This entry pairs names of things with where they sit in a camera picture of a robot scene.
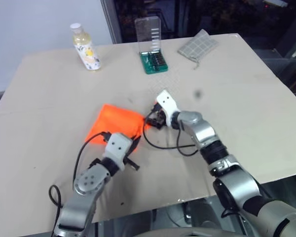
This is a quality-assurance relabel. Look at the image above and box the clear bottle with yellow drink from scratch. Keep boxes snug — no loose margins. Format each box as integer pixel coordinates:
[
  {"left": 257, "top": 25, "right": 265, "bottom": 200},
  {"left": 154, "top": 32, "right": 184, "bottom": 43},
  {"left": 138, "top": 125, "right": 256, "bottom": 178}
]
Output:
[{"left": 69, "top": 23, "right": 102, "bottom": 72}]

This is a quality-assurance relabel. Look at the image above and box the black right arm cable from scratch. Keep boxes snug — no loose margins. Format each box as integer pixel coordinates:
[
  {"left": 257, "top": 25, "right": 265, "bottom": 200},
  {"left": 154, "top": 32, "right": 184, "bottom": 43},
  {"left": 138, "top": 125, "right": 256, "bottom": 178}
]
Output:
[{"left": 142, "top": 103, "right": 201, "bottom": 157}]

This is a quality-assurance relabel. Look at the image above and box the orange fabric pouch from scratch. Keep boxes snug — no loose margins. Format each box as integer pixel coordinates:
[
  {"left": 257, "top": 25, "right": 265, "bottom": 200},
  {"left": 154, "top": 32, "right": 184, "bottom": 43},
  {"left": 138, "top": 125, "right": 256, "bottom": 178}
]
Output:
[{"left": 84, "top": 104, "right": 148, "bottom": 152}]

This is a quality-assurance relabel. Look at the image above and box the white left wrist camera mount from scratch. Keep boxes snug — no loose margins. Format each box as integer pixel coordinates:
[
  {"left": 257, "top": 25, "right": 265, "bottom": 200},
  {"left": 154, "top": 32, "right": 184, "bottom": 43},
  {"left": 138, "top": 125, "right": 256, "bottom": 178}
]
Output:
[{"left": 103, "top": 132, "right": 134, "bottom": 171}]

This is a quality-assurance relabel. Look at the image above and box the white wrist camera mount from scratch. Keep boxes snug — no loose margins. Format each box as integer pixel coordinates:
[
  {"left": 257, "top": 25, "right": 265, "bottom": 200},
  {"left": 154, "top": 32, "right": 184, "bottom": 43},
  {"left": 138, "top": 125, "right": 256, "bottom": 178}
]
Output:
[
  {"left": 103, "top": 132, "right": 134, "bottom": 171},
  {"left": 155, "top": 89, "right": 182, "bottom": 127}
]

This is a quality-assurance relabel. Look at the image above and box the grey window frame post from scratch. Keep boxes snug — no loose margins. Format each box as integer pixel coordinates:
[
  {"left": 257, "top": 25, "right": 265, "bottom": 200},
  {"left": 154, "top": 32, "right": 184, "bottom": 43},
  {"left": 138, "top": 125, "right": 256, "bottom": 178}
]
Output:
[{"left": 100, "top": 0, "right": 123, "bottom": 45}]

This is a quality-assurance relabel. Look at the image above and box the green bit set case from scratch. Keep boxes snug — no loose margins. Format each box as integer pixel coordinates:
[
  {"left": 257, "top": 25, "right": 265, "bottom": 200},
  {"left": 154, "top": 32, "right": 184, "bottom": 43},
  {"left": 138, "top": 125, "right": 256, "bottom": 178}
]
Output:
[{"left": 134, "top": 16, "right": 169, "bottom": 75}]

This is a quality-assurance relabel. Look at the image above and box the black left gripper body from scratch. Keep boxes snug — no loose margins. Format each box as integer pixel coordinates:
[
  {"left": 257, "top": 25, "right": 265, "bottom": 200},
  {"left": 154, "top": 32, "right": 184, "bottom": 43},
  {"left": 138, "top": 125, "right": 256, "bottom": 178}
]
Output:
[{"left": 124, "top": 139, "right": 139, "bottom": 165}]

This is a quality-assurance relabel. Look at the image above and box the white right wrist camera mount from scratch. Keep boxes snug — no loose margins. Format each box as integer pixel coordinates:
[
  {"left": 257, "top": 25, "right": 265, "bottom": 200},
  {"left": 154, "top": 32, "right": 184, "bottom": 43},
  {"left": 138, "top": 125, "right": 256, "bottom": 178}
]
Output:
[{"left": 155, "top": 89, "right": 182, "bottom": 127}]

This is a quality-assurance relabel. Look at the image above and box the grey checked drawstring pouch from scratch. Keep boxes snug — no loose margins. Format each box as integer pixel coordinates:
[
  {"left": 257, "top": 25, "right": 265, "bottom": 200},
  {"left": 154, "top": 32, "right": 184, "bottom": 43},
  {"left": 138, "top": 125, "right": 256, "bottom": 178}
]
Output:
[{"left": 177, "top": 29, "right": 220, "bottom": 70}]

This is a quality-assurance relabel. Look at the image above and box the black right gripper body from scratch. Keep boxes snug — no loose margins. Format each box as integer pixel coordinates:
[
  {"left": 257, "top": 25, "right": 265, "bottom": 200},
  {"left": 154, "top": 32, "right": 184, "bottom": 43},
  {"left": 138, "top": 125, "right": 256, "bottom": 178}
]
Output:
[{"left": 150, "top": 104, "right": 169, "bottom": 127}]

